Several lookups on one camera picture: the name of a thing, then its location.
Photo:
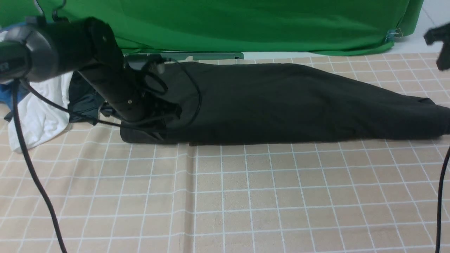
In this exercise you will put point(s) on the blue garment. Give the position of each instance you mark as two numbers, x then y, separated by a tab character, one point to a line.
6	88

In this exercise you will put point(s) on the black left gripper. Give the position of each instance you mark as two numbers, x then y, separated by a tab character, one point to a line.
142	119

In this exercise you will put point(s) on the dark teal garment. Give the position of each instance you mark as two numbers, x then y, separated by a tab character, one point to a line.
83	98

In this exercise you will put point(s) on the white garment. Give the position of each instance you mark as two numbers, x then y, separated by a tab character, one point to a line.
41	122

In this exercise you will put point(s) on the binder clip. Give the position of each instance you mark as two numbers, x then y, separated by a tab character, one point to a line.
394	34

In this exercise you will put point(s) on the beige grid tablecloth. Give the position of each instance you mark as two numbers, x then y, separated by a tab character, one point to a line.
351	197

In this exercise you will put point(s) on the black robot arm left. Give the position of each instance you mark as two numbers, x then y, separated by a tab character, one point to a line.
39	50

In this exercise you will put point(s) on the dark gray long-sleeve top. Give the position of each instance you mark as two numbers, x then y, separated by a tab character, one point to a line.
292	103

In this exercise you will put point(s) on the green backdrop cloth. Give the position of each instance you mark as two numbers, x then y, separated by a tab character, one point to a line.
326	27

